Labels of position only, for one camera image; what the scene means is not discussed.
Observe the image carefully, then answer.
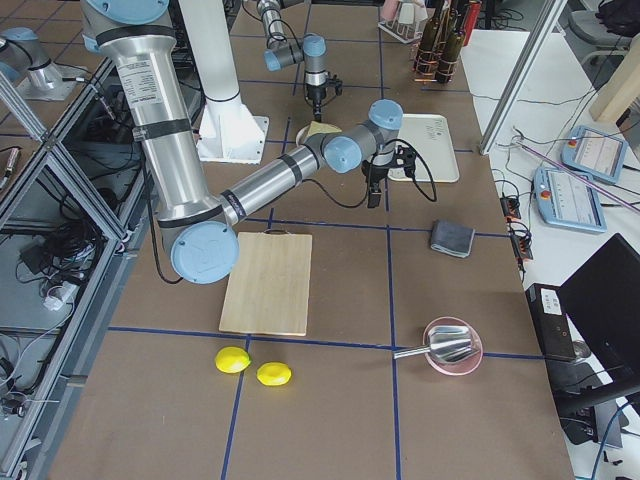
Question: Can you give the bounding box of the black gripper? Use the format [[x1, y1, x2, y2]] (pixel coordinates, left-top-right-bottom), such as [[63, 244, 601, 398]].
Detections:
[[362, 154, 393, 208], [305, 84, 327, 122]]

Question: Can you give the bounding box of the bread slice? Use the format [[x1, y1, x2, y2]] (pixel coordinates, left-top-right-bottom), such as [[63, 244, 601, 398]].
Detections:
[[306, 121, 342, 138]]

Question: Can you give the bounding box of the white round plate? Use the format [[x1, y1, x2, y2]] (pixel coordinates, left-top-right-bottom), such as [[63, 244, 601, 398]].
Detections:
[[296, 125, 311, 145]]

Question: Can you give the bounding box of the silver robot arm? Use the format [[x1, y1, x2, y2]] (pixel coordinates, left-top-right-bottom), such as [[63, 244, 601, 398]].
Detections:
[[81, 1, 403, 284], [256, 0, 341, 122]]

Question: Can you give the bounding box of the white bear tray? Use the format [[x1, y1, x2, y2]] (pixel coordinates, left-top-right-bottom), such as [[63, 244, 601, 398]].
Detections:
[[399, 113, 459, 183]]

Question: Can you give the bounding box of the grey folded cloth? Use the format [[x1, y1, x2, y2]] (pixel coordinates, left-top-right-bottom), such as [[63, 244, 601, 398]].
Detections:
[[429, 219, 476, 258]]

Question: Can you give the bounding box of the dark green wine bottle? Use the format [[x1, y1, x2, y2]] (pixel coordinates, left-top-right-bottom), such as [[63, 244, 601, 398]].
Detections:
[[414, 0, 449, 77]]

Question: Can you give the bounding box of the wooden cutting board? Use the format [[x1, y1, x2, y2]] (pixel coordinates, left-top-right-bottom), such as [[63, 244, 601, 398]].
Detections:
[[219, 232, 312, 336]]

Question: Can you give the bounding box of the pink striped stick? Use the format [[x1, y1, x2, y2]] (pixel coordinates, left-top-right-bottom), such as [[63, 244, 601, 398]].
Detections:
[[516, 141, 640, 214]]

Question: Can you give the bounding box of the metal scoop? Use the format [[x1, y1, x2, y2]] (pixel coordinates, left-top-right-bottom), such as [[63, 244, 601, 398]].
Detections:
[[393, 325, 478, 364]]

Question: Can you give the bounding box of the blue teach pendant near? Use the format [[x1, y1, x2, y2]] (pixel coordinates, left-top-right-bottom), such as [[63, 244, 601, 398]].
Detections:
[[533, 167, 607, 234]]

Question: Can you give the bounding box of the blue teach pendant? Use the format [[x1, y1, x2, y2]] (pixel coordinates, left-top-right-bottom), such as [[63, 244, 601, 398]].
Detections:
[[533, 167, 607, 234], [561, 125, 628, 185]]

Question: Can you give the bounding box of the pink bowl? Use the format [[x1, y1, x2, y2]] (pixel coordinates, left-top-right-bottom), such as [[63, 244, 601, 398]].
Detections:
[[422, 317, 484, 376]]

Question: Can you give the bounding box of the black desktop box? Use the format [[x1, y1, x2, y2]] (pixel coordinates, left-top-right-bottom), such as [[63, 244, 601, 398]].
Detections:
[[525, 283, 576, 362]]

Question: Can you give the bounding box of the yellow lemon right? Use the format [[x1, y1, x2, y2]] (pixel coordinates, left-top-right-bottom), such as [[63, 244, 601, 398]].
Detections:
[[256, 362, 292, 387]]

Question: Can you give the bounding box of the yellow lemon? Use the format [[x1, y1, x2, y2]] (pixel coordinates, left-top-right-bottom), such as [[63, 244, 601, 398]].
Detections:
[[256, 362, 292, 387], [214, 346, 251, 374]]

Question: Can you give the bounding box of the yellow lemon left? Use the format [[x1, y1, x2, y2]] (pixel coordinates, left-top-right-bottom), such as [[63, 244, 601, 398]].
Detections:
[[214, 346, 251, 374]]

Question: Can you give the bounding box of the blue teach pendant far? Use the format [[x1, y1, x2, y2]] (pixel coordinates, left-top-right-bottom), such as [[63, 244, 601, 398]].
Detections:
[[561, 125, 628, 185]]

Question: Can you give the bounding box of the black monitor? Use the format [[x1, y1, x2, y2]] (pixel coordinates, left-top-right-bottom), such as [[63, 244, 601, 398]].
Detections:
[[559, 233, 639, 381]]

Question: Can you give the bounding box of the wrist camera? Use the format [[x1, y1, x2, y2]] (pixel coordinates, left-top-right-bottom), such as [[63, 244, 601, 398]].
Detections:
[[328, 74, 343, 97], [393, 146, 417, 179]]

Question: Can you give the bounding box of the white pedestal column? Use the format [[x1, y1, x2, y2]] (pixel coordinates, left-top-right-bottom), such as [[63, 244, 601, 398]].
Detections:
[[179, 0, 269, 164]]

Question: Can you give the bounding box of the copper wire bottle rack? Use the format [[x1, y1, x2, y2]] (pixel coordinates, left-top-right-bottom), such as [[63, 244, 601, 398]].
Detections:
[[412, 41, 460, 83]]

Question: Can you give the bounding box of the white wire cup rack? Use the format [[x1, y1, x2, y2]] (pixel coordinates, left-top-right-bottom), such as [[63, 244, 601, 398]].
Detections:
[[378, 0, 435, 44]]

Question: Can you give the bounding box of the aluminium frame post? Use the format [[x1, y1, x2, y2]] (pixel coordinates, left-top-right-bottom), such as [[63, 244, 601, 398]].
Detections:
[[479, 0, 568, 155]]

